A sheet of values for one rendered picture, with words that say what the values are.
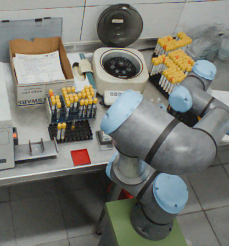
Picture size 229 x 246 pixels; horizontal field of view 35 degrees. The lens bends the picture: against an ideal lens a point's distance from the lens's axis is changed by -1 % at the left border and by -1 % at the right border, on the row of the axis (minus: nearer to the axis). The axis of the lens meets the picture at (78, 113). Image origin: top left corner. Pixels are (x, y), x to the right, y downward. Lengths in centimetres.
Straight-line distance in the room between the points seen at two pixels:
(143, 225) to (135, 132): 57
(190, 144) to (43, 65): 106
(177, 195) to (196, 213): 136
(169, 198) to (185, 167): 37
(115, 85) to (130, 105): 84
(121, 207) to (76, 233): 95
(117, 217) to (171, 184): 26
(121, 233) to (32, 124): 58
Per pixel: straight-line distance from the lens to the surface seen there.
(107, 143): 149
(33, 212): 230
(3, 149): 130
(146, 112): 77
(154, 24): 195
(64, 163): 143
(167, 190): 115
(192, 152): 77
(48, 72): 166
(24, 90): 152
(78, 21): 178
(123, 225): 131
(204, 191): 262
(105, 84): 160
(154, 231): 128
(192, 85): 116
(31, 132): 151
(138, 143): 77
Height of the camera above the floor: 209
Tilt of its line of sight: 50 degrees down
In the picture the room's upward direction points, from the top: 9 degrees clockwise
